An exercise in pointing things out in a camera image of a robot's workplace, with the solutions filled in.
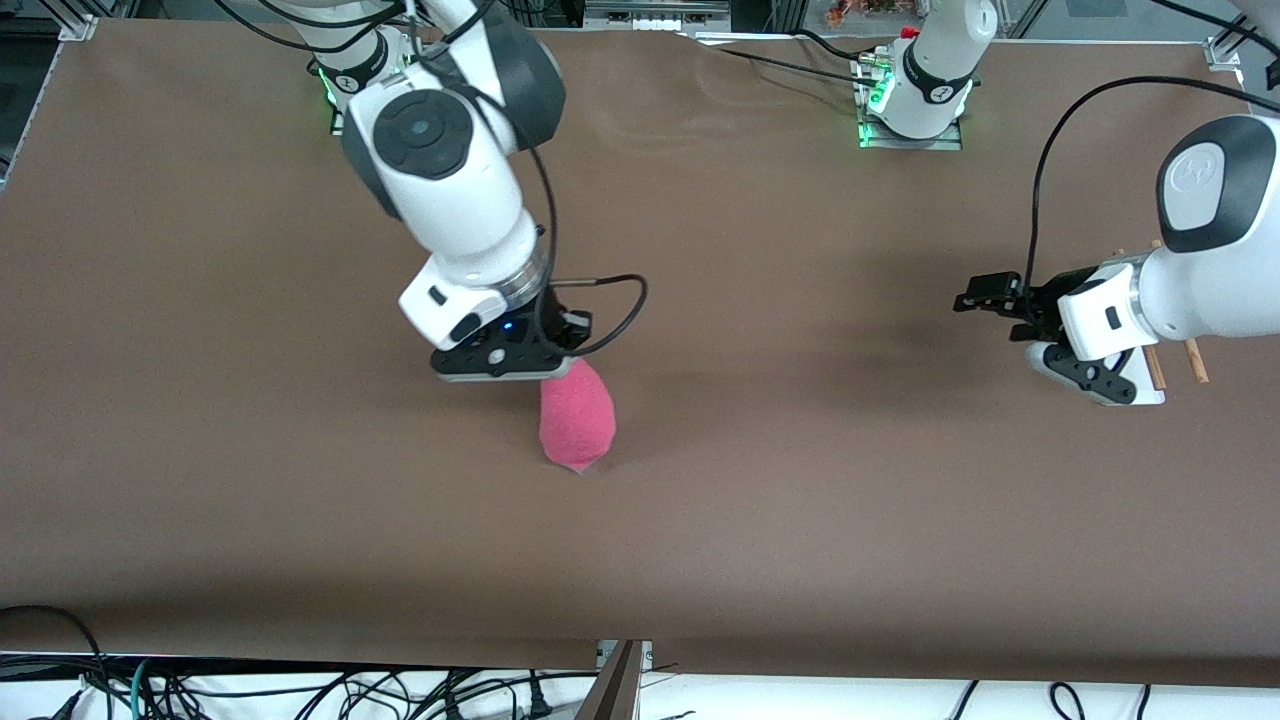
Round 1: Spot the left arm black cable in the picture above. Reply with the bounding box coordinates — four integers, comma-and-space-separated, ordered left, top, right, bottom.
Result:
1030, 75, 1280, 291

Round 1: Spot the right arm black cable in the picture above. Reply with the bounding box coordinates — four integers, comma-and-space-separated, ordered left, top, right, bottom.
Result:
515, 140, 649, 359

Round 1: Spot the wooden post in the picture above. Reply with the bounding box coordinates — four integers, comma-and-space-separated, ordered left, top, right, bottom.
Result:
575, 640, 646, 720

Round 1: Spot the pink towel with grey back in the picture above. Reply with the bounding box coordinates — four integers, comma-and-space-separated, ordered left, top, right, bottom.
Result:
538, 358, 618, 474

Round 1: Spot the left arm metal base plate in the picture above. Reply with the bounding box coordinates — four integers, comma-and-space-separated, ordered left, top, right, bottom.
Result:
856, 50, 967, 152

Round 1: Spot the white power strip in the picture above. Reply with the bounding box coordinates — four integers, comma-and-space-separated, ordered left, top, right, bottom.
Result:
583, 0, 733, 33

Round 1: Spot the black cable with plug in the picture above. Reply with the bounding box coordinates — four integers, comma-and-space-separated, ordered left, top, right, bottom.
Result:
518, 670, 557, 720

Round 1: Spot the small metal bracket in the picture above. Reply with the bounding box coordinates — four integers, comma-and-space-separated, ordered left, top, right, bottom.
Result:
596, 640, 654, 673

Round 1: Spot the white rack with wooden bars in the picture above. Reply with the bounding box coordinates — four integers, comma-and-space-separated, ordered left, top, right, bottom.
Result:
1110, 238, 1211, 407

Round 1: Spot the aluminium frame corner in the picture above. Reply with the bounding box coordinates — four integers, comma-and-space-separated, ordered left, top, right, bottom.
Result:
1205, 0, 1263, 71
58, 0, 101, 43

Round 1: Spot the brown table cover sheet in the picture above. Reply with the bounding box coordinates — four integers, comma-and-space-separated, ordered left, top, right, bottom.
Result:
0, 18, 1280, 691

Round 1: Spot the black cable to arm base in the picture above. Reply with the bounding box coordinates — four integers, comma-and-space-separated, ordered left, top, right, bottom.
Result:
690, 28, 886, 86

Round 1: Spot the thick black looping cable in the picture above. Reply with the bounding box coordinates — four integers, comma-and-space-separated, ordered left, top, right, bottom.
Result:
0, 605, 113, 720

